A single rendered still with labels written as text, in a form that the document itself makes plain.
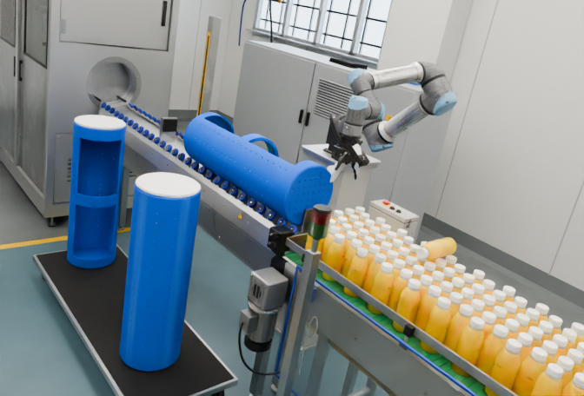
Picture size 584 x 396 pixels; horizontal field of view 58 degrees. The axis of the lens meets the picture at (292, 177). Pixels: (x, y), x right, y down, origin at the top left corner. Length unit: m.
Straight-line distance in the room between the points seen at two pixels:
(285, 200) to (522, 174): 2.99
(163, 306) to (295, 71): 2.82
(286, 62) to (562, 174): 2.49
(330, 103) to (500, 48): 1.56
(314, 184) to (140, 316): 0.97
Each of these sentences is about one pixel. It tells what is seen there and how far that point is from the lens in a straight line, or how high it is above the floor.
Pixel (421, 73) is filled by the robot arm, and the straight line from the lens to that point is 2.40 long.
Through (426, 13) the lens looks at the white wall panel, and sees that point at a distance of 5.07.
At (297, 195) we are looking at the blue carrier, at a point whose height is 1.10.
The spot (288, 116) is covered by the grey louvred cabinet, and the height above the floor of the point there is 0.90.
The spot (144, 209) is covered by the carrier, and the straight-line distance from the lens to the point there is 2.28.
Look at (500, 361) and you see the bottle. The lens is 1.68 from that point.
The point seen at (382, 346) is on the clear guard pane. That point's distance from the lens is 1.78.
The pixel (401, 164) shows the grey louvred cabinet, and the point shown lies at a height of 0.89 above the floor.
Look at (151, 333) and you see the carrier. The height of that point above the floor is 0.36.
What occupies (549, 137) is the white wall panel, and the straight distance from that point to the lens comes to 4.74.
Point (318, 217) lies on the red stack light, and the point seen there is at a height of 1.23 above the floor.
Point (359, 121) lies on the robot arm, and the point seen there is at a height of 1.48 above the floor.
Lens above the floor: 1.86
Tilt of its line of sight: 18 degrees down
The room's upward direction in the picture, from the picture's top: 11 degrees clockwise
